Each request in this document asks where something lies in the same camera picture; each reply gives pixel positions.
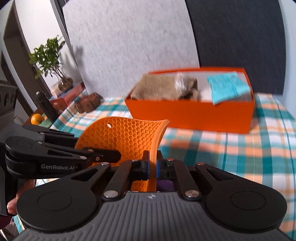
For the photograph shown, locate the brown wooden coaster stack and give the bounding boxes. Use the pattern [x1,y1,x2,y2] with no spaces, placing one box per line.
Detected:
[75,92,101,113]

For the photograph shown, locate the orange fruit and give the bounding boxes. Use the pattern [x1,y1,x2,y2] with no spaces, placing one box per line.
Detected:
[30,113,44,126]

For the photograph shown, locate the light grey felt panel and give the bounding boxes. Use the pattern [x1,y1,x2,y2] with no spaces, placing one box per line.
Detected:
[63,1,199,98]

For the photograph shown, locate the purple microfiber cloth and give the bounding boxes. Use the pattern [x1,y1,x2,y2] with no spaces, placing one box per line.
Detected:
[157,180,175,192]

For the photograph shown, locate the white fluffy plush toy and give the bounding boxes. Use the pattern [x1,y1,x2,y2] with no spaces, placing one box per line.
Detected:
[175,73,191,96]

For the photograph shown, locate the person's left hand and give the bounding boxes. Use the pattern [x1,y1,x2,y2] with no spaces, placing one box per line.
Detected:
[6,179,36,215]

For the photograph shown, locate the orange honeycomb silicone mat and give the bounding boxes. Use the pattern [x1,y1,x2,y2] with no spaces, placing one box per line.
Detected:
[75,116,170,192]

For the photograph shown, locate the dark grey felt panel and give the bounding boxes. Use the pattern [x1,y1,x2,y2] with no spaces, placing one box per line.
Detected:
[186,0,286,94]

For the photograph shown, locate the beige brown cloth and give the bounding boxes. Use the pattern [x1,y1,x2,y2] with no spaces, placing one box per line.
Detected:
[130,73,199,101]

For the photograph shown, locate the orange cardboard box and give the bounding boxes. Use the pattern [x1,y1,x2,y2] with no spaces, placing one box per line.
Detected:
[124,67,256,135]

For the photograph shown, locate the potted green plant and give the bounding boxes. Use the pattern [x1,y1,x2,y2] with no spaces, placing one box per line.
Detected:
[29,35,74,92]

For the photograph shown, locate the plaid tablecloth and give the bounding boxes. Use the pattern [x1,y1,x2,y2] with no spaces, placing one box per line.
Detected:
[17,94,295,240]

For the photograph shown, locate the teal wet wipes packet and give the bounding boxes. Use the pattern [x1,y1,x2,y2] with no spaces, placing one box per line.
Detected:
[207,72,251,105]

